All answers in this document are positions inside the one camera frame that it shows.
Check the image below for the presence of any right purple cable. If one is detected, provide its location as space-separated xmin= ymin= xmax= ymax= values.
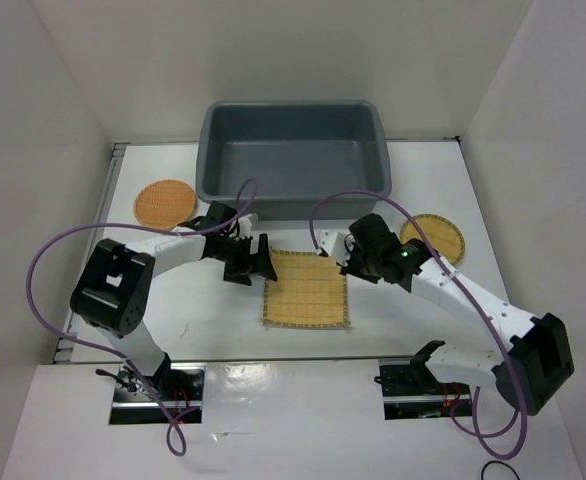
xmin=310 ymin=190 xmax=529 ymax=461

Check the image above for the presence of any grey plastic bin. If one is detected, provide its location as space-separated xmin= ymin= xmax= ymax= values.
xmin=195 ymin=100 xmax=392 ymax=221

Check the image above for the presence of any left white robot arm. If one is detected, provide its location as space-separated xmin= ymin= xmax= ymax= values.
xmin=70 ymin=201 xmax=278 ymax=400

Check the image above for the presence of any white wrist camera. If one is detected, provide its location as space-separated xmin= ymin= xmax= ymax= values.
xmin=229 ymin=214 xmax=258 ymax=239
xmin=317 ymin=230 xmax=354 ymax=267

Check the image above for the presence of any square bamboo mat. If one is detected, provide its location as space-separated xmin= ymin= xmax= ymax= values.
xmin=262 ymin=250 xmax=350 ymax=329

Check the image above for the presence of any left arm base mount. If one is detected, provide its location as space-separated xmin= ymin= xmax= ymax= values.
xmin=95 ymin=363 xmax=206 ymax=425

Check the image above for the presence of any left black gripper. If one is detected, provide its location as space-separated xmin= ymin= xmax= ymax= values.
xmin=214 ymin=233 xmax=276 ymax=286

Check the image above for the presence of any orange round woven plate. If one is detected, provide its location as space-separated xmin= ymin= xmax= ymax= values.
xmin=133 ymin=179 xmax=197 ymax=230

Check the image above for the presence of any yellow round woven plate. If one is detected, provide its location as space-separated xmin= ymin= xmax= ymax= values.
xmin=414 ymin=213 xmax=466 ymax=266

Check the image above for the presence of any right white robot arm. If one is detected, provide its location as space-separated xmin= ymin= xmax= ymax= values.
xmin=323 ymin=214 xmax=574 ymax=416

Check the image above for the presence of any black cable loop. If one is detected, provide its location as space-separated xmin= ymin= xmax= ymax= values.
xmin=481 ymin=461 xmax=521 ymax=480

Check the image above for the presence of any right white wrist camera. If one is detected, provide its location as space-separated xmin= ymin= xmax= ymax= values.
xmin=317 ymin=230 xmax=354 ymax=267

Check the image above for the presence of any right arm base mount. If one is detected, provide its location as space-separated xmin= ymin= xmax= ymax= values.
xmin=374 ymin=357 xmax=472 ymax=420

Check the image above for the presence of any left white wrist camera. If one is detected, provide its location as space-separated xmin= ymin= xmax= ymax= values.
xmin=229 ymin=214 xmax=258 ymax=239

